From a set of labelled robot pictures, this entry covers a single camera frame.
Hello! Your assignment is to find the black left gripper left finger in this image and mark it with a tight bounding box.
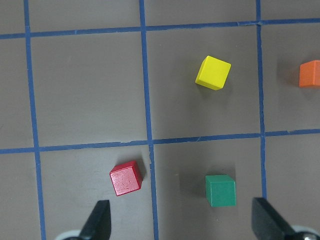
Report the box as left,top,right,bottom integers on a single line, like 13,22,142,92
79,200,111,240

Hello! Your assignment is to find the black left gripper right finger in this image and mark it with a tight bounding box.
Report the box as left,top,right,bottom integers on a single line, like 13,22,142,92
251,197,296,240

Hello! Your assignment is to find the red wooden block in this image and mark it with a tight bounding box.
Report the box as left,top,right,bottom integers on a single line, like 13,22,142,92
109,160,143,197

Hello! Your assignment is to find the green wooden block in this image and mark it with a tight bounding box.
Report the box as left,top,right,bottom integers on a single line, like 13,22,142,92
205,174,237,208

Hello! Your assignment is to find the orange wooden block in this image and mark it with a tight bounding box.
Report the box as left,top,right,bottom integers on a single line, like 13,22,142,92
298,60,320,88

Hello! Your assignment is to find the yellow wooden block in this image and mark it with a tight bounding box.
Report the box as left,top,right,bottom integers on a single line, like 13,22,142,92
195,55,232,91

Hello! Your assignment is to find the brown grid table mat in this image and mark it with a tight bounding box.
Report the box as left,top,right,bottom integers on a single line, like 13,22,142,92
0,0,320,240

